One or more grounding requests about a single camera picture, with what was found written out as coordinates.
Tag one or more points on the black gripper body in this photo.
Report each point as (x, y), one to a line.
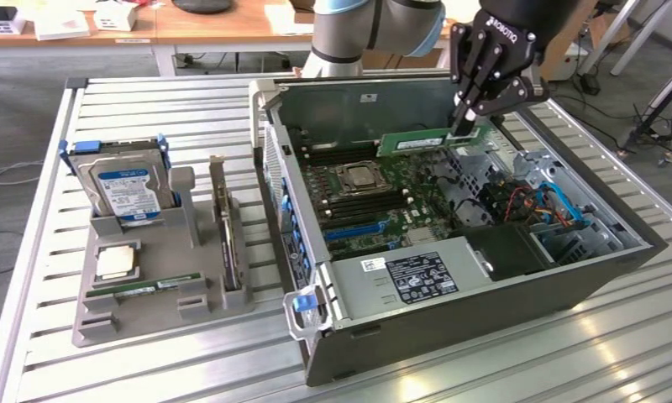
(521, 25)

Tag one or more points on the green RAM stick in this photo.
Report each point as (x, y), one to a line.
(138, 289)
(411, 144)

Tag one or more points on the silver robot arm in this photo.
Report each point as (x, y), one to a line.
(347, 29)

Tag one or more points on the white machine housing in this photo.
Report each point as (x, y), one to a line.
(574, 67)

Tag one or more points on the black power adapter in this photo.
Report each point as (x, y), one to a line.
(589, 84)

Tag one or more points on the brown cardboard box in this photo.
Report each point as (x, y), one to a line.
(303, 5)
(612, 31)

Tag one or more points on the perforated metal drive cage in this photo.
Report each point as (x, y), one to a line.
(471, 168)

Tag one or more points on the pole stand with casters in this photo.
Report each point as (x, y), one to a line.
(640, 126)

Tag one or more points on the green motherboard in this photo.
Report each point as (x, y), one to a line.
(426, 210)

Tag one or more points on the white papers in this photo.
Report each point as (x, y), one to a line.
(286, 21)

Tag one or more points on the silver CPU chip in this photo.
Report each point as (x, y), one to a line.
(365, 177)
(118, 261)

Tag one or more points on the metal disk bay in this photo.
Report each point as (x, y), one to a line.
(594, 243)

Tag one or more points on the metal CPU socket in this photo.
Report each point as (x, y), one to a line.
(345, 186)

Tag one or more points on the silver finned heatsink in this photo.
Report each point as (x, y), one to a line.
(423, 236)

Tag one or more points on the blue expansion slot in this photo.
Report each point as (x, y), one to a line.
(353, 231)

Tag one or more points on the black round object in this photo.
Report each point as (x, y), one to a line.
(205, 5)

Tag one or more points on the grey power supply unit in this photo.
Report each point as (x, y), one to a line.
(370, 294)

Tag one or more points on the black PC case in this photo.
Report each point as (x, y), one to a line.
(454, 331)

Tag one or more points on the graphics card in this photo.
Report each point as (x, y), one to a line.
(227, 235)

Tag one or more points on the white box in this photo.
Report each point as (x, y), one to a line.
(115, 19)

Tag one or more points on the white paper stack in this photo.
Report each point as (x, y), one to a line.
(62, 25)

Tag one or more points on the grey parts rack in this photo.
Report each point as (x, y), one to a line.
(163, 260)

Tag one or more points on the white table frame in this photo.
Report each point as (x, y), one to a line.
(644, 38)

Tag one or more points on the wooden desk white frame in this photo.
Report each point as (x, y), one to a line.
(230, 25)
(11, 40)

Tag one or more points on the hard disk with blue bracket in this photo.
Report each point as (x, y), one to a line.
(126, 189)

